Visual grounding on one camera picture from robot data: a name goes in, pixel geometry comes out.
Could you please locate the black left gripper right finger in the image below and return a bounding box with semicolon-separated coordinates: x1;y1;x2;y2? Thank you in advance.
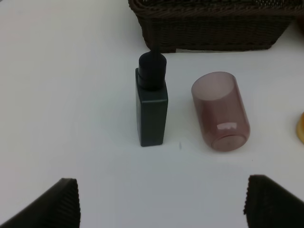
243;175;304;228

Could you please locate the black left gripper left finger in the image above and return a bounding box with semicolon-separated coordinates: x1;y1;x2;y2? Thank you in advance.
1;178;81;228

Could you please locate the dark brown wicker basket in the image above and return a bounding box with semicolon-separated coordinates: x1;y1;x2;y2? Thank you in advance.
129;0;304;53

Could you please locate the red orange peach fruit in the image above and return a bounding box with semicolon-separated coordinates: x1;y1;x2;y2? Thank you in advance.
296;113;304;143

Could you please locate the dark green pump bottle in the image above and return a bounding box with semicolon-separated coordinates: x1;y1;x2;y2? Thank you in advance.
135;49;168;147

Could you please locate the translucent purple plastic cup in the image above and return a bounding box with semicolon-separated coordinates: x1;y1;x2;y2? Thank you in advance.
191;72;250;152

